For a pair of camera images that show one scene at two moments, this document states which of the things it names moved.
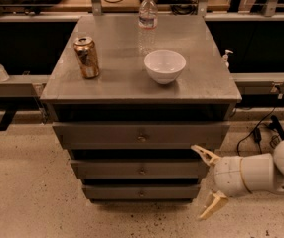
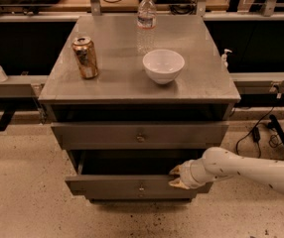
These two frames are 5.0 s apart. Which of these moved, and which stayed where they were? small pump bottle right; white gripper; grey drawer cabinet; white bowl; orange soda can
Moved: white gripper
Stayed: white bowl; small pump bottle right; orange soda can; grey drawer cabinet
